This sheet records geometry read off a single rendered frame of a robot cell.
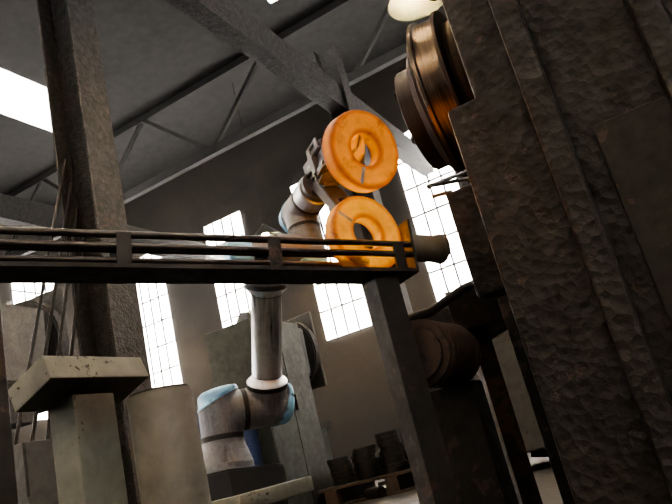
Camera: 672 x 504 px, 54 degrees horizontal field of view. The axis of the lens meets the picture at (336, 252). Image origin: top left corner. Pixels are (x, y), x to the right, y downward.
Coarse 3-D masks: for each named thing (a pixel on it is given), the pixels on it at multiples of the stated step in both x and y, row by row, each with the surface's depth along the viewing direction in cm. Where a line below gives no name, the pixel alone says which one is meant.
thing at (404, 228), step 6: (402, 222) 128; (408, 222) 127; (402, 228) 128; (408, 228) 126; (402, 234) 128; (408, 234) 126; (402, 240) 128; (408, 240) 126; (414, 252) 125; (408, 258) 126; (414, 258) 124; (408, 264) 126; (414, 264) 124; (402, 282) 128
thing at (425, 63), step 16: (416, 32) 162; (416, 48) 158; (432, 48) 155; (416, 64) 156; (432, 64) 154; (416, 80) 154; (432, 80) 153; (432, 96) 153; (448, 96) 152; (432, 112) 153; (448, 128) 154; (448, 144) 155; (464, 176) 162
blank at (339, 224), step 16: (336, 208) 123; (352, 208) 125; (368, 208) 127; (384, 208) 129; (336, 224) 121; (352, 224) 123; (368, 224) 128; (384, 224) 127; (400, 240) 128; (336, 256) 121; (352, 256) 120; (368, 256) 122
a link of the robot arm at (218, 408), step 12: (228, 384) 184; (204, 396) 182; (216, 396) 181; (228, 396) 182; (240, 396) 184; (204, 408) 181; (216, 408) 180; (228, 408) 181; (240, 408) 182; (204, 420) 180; (216, 420) 179; (228, 420) 180; (240, 420) 182; (204, 432) 179; (216, 432) 178; (228, 432) 178
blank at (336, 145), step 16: (352, 112) 123; (368, 112) 125; (336, 128) 120; (352, 128) 122; (368, 128) 124; (384, 128) 126; (336, 144) 119; (368, 144) 126; (384, 144) 125; (336, 160) 118; (352, 160) 120; (384, 160) 124; (336, 176) 120; (352, 176) 120; (368, 176) 122; (384, 176) 124; (368, 192) 124
